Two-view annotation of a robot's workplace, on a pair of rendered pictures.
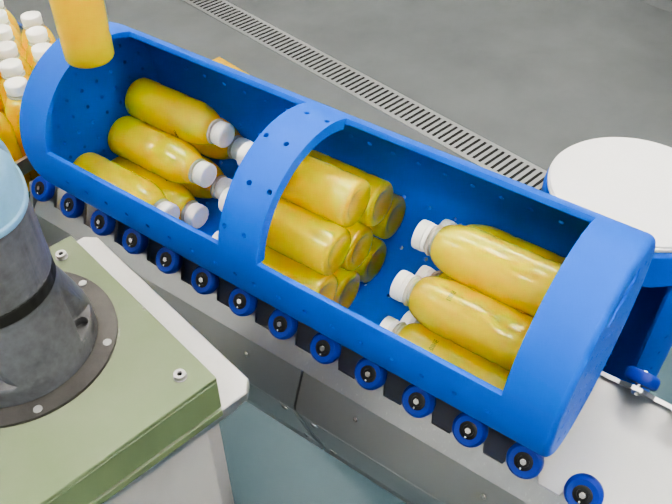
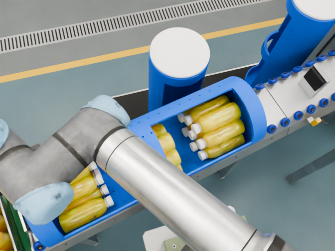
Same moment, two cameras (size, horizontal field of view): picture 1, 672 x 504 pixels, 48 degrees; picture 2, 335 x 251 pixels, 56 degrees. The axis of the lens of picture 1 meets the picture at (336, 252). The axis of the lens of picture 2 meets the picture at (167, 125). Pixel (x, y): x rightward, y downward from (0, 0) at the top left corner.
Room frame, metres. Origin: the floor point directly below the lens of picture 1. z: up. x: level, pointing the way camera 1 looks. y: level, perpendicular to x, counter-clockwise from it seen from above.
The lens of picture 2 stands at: (0.63, 0.36, 2.21)
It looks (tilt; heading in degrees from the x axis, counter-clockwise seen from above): 67 degrees down; 289
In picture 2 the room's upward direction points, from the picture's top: 9 degrees clockwise
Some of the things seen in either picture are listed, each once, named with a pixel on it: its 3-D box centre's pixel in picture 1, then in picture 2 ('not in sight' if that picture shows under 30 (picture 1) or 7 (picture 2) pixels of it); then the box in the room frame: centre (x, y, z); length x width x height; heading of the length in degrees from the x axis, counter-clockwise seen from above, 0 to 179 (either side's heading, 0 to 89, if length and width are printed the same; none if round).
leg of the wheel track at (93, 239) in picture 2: not in sight; (86, 238); (0.99, 0.43, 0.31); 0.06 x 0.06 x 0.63; 55
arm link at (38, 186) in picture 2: not in sight; (41, 178); (0.83, 0.33, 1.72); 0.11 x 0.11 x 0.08; 76
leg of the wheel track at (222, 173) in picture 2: not in sight; (232, 163); (0.42, -0.37, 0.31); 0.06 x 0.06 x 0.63; 55
